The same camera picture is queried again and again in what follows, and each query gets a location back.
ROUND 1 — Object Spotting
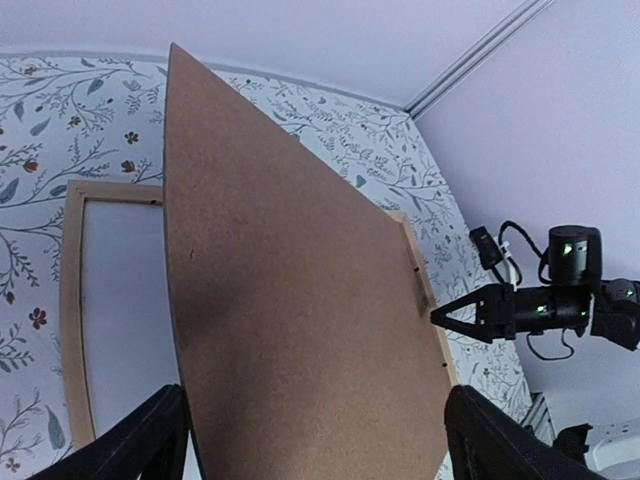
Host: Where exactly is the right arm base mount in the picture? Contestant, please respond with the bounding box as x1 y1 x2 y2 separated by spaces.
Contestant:
521 393 639 479

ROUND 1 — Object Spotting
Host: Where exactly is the right aluminium corner post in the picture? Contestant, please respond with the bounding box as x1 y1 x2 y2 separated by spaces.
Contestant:
404 0 554 120

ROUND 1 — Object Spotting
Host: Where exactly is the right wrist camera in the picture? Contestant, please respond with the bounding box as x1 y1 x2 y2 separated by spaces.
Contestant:
469 226 521 289

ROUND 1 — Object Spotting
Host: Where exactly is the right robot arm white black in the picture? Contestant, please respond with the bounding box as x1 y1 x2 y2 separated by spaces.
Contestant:
430 225 639 351

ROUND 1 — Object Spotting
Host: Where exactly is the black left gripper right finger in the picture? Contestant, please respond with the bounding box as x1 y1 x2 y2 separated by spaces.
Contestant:
444 385 601 480

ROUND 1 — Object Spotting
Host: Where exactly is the brown backing board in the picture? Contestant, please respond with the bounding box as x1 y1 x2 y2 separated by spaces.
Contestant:
163 45 451 479

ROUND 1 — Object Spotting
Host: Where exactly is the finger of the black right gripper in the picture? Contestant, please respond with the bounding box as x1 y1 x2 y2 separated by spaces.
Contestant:
430 287 486 325
432 319 493 344

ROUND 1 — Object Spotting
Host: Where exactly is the light wooden picture frame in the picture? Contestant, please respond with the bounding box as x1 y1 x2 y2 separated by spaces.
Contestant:
58 179 459 454

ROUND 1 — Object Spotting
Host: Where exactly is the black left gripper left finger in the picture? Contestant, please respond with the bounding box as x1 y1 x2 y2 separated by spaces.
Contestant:
31 384 189 480

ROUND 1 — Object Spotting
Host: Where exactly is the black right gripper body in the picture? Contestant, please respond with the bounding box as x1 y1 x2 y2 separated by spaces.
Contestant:
476 284 516 343

